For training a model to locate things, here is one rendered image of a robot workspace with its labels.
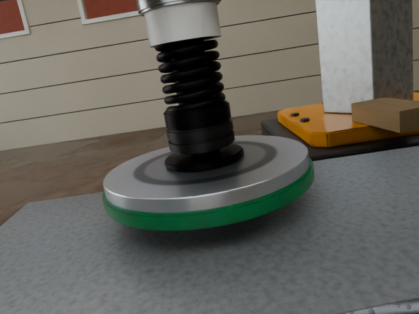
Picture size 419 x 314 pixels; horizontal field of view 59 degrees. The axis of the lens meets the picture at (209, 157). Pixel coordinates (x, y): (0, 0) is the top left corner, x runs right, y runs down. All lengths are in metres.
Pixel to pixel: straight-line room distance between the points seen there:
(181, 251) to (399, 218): 0.19
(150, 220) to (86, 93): 6.54
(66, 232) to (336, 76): 0.95
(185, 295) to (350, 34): 0.99
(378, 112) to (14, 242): 0.81
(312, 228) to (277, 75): 6.11
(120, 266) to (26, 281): 0.08
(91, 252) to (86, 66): 6.45
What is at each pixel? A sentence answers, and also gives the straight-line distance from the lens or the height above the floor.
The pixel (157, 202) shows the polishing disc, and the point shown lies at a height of 0.90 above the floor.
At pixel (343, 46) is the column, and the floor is 0.98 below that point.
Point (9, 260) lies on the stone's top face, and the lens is 0.42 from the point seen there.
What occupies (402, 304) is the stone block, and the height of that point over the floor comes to 0.84.
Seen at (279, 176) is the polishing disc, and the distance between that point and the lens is 0.31.
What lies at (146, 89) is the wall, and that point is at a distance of 6.52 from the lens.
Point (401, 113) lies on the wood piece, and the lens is 0.91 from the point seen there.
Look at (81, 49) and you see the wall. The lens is 6.80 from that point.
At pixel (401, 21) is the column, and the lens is 1.24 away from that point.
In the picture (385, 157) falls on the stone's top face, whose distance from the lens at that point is 0.53.
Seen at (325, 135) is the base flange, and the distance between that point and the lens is 0.98.
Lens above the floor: 1.00
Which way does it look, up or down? 14 degrees down
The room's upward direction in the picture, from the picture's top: 9 degrees counter-clockwise
